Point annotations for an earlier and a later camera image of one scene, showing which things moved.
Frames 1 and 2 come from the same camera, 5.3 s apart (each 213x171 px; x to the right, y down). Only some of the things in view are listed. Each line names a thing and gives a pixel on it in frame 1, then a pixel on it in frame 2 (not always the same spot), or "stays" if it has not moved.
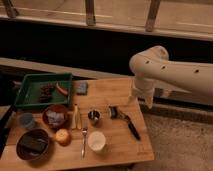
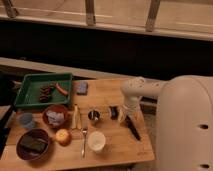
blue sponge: [82, 88] stays
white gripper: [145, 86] → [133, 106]
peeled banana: [76, 122] stays
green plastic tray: [29, 93] stays
